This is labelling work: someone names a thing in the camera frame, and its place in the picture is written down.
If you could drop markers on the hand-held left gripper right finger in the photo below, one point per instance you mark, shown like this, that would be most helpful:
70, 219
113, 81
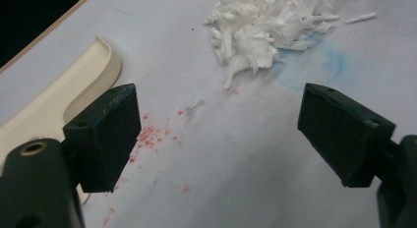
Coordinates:
341, 139

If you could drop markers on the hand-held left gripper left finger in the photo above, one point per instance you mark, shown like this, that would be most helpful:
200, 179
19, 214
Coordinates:
105, 139

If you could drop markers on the cream plastic dustpan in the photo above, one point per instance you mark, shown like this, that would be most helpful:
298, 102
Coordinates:
49, 103

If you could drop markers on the pile of white paper scraps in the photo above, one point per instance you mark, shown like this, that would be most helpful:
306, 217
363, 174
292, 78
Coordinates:
259, 28

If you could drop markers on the scattered red crumbs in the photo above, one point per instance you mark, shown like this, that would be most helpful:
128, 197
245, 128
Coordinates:
147, 138

